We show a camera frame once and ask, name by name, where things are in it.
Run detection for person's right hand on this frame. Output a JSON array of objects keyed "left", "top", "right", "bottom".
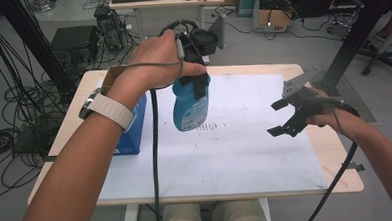
[{"left": 302, "top": 83, "right": 370, "bottom": 144}]

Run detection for black computer tower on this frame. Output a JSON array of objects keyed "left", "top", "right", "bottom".
[{"left": 93, "top": 4, "right": 129, "bottom": 51}]

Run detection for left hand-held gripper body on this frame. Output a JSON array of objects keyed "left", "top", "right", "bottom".
[{"left": 176, "top": 14, "right": 229, "bottom": 70}]

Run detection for person's right leg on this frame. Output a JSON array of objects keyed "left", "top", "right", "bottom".
[{"left": 208, "top": 198, "right": 270, "bottom": 221}]

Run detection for black equipment case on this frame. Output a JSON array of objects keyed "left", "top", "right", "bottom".
[{"left": 49, "top": 25, "right": 100, "bottom": 53}]

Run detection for grey metal stand leg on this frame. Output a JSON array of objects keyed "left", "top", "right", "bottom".
[{"left": 359, "top": 20, "right": 392, "bottom": 77}]

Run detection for brown cardboard box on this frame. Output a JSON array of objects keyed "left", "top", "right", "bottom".
[{"left": 253, "top": 5, "right": 295, "bottom": 34}]

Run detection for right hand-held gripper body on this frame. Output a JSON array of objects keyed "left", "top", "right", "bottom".
[{"left": 280, "top": 66, "right": 328, "bottom": 121}]

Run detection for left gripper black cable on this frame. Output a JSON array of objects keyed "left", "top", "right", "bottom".
[{"left": 145, "top": 18, "right": 208, "bottom": 221}]

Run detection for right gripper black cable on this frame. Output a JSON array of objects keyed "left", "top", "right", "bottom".
[{"left": 300, "top": 94, "right": 366, "bottom": 221}]

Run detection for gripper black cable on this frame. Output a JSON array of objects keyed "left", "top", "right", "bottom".
[
  {"left": 145, "top": 18, "right": 208, "bottom": 221},
  {"left": 300, "top": 94, "right": 366, "bottom": 221}
]

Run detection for teal bin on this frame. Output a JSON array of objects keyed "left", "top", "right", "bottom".
[{"left": 237, "top": 0, "right": 259, "bottom": 18}]

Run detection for chrome chair base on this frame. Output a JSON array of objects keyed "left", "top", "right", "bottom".
[{"left": 324, "top": 1, "right": 365, "bottom": 34}]

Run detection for person's left hand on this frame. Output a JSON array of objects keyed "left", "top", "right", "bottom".
[{"left": 103, "top": 27, "right": 209, "bottom": 112}]

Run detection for white table mat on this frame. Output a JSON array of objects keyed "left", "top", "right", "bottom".
[{"left": 94, "top": 69, "right": 331, "bottom": 202}]

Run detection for wooden table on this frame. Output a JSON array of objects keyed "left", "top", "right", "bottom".
[{"left": 21, "top": 58, "right": 367, "bottom": 221}]

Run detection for blue detergent bottle white cap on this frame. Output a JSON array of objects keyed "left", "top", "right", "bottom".
[{"left": 170, "top": 74, "right": 215, "bottom": 134}]

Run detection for left gripper thin grey cord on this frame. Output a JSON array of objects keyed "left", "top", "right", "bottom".
[{"left": 122, "top": 39, "right": 187, "bottom": 93}]

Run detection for white band wristwatch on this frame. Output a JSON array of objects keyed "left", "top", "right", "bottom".
[{"left": 77, "top": 86, "right": 138, "bottom": 134}]

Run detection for black metal stand post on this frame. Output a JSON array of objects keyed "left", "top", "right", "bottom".
[
  {"left": 0, "top": 0, "right": 77, "bottom": 97},
  {"left": 308, "top": 0, "right": 392, "bottom": 98}
]

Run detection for person's left leg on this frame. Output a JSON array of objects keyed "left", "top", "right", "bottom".
[{"left": 159, "top": 201, "right": 209, "bottom": 221}]

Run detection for black cabinet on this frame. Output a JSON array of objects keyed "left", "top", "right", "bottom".
[{"left": 288, "top": 0, "right": 344, "bottom": 19}]

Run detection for blue cardboard box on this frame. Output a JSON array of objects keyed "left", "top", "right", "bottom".
[{"left": 100, "top": 64, "right": 150, "bottom": 157}]

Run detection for white frame desk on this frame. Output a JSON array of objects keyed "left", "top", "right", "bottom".
[{"left": 108, "top": 0, "right": 228, "bottom": 70}]

